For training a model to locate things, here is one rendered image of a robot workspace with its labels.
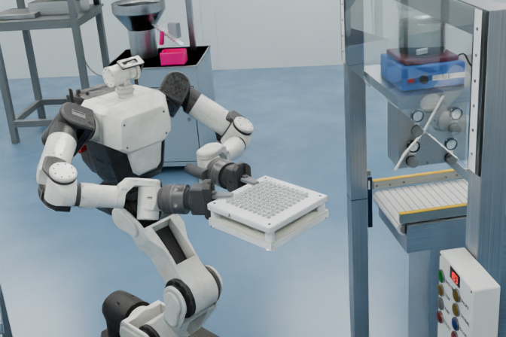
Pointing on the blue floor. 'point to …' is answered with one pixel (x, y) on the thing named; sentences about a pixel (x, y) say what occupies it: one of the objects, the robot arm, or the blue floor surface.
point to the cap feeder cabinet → (198, 70)
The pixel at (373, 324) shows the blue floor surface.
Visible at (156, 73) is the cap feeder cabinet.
